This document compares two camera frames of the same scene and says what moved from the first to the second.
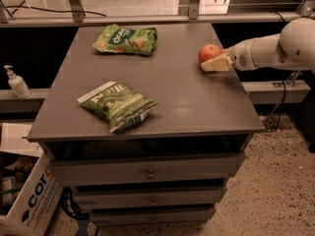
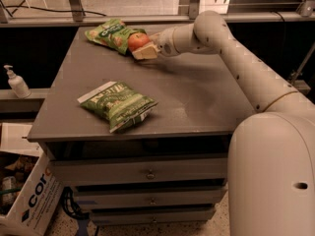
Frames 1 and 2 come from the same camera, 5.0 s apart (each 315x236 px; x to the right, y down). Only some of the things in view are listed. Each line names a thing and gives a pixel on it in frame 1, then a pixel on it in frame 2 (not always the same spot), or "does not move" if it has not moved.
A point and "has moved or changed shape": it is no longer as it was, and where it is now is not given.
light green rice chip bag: x=113 y=38 has moved or changed shape
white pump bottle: x=17 y=83 does not move
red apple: x=209 y=51 has moved or changed shape
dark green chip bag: x=118 y=104 does not move
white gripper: x=239 y=57 to x=164 y=40
